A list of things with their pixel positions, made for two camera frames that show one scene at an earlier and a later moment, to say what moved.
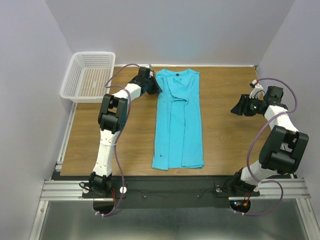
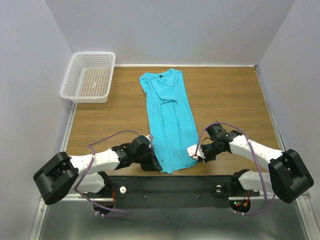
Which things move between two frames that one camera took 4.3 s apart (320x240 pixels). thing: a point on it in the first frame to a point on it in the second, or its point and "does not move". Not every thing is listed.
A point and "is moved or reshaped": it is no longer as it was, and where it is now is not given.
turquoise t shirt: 178,141 is moved or reshaped
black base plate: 170,191 does not move
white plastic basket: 89,77 does not move
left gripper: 151,85 to 152,162
